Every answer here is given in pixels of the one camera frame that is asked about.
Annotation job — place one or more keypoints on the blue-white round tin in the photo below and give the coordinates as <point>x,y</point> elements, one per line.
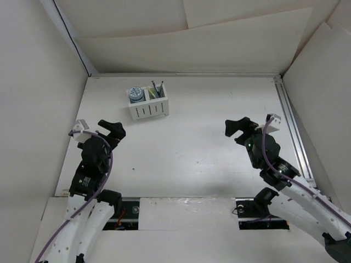
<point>136,94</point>

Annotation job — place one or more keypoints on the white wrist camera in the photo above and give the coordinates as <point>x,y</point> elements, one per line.
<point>272,123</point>
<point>77,133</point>

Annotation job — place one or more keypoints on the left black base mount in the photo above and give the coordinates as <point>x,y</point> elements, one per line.
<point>127,216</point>

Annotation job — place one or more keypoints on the aluminium rail right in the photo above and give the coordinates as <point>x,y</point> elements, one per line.
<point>298,147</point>

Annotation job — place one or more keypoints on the clear blue-tipped pen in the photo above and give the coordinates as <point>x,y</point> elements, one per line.
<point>161,88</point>

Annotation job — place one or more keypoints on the yellow pen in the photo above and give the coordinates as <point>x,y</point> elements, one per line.
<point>151,92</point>

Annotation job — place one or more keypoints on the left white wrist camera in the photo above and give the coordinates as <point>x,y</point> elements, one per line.
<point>77,133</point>

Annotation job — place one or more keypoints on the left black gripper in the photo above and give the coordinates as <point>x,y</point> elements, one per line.
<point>115,129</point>

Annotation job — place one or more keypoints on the white two-compartment slotted organizer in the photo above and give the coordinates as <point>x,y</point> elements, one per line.
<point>150,107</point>

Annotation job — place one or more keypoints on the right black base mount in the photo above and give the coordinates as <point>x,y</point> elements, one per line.
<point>253,213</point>

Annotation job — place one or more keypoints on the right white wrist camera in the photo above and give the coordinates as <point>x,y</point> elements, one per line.
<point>272,123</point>

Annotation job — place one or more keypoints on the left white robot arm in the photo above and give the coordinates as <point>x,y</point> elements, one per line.
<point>89,204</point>

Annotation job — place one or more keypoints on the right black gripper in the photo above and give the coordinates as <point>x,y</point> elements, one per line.
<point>244,124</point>

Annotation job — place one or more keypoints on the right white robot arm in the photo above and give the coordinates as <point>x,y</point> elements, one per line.
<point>288,194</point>

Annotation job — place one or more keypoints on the dark blue pen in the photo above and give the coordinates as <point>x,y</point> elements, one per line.
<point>155,88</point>

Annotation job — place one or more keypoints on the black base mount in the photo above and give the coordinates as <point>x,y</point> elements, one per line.
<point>127,216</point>
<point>253,213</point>

